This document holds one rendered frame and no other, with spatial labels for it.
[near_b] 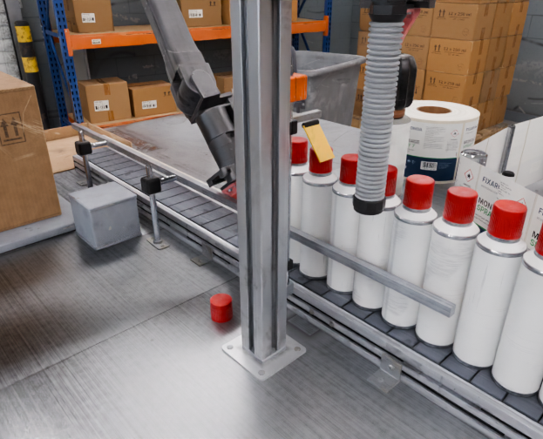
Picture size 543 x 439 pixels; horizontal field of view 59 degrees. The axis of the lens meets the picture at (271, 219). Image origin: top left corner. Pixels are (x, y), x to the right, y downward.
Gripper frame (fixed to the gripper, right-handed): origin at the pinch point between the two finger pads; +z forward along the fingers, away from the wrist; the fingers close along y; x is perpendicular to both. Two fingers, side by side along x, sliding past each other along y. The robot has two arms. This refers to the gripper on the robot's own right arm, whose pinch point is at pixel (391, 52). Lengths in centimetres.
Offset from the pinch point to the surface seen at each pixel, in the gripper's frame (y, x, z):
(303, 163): 0.9, 19.3, 13.7
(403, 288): -20.6, 24.4, 23.0
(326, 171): -4.3, 20.3, 13.2
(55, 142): 109, 18, 36
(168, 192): 40, 20, 31
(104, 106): 355, -111, 90
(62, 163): 88, 24, 35
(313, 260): -4.1, 22.2, 27.2
